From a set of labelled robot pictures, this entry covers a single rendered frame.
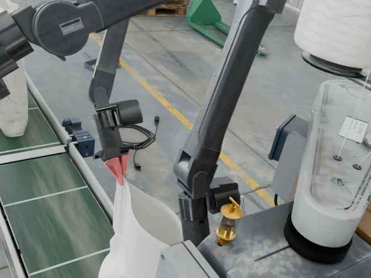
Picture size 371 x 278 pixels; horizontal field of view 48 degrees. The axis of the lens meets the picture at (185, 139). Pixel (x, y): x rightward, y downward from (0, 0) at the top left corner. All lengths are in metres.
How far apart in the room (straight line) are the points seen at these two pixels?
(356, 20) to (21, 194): 1.74
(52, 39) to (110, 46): 0.52
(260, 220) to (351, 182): 0.14
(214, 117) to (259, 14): 0.20
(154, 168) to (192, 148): 2.16
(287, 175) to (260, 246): 0.40
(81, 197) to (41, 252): 0.37
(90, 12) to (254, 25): 0.31
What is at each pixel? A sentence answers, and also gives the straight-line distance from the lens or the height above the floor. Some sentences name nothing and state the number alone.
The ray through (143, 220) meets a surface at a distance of 1.14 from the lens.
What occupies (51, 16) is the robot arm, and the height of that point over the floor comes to 1.54.
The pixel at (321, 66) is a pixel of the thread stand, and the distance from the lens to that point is 0.74.
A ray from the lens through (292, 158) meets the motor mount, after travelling 0.95.
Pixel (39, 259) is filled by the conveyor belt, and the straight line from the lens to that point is 1.83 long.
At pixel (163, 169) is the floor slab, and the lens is 2.97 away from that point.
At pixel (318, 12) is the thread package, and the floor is 1.60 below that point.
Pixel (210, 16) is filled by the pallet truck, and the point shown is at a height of 0.16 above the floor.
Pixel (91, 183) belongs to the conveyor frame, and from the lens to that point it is 2.17.
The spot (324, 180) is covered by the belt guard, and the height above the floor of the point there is 1.42.
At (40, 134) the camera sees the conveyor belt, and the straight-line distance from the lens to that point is 2.55.
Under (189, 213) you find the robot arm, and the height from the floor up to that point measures 1.18.
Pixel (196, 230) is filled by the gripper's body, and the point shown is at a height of 1.15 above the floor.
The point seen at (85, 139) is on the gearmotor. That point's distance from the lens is 2.48.
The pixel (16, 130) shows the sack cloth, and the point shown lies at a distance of 2.53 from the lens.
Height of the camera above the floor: 1.74
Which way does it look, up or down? 31 degrees down
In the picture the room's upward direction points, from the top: 11 degrees clockwise
